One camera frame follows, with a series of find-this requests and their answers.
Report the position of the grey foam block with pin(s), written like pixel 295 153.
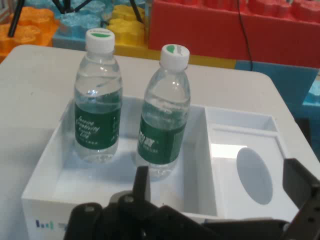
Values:
pixel 67 43

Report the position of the flat blue foam block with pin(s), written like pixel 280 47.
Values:
pixel 280 80

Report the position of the light blue studded foam block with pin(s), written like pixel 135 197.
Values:
pixel 75 22

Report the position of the water bottle with script label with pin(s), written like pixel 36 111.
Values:
pixel 97 130

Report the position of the yellow foam base block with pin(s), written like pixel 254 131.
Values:
pixel 175 58

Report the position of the water bottle with block-print label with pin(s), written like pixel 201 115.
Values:
pixel 162 130

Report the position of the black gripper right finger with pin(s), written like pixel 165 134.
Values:
pixel 306 195

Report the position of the white box with blue front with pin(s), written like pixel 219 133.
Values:
pixel 195 160

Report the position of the orange foam block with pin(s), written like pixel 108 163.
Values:
pixel 32 30

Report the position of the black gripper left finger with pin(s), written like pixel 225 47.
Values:
pixel 120 220

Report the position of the white insert with oval hole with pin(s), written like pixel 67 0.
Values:
pixel 225 180

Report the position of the yellow studded foam block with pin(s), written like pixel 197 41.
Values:
pixel 127 30

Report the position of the large red foam block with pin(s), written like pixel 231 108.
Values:
pixel 200 32

